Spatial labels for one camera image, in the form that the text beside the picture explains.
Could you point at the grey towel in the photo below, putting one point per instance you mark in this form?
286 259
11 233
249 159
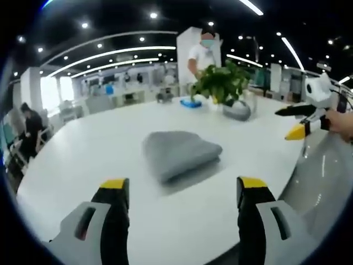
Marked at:
180 156

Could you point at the person's right hand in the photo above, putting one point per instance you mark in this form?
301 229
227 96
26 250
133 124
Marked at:
341 124

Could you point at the clear glass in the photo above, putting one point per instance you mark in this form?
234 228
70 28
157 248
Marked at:
252 103

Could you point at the grey plant pot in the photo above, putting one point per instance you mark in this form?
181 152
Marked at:
237 110

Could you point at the green potted plant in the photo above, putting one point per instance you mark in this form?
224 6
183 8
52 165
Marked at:
220 82

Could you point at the blue cloth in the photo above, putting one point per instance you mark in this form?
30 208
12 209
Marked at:
191 104

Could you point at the small grey device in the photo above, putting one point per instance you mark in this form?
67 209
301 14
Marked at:
164 96

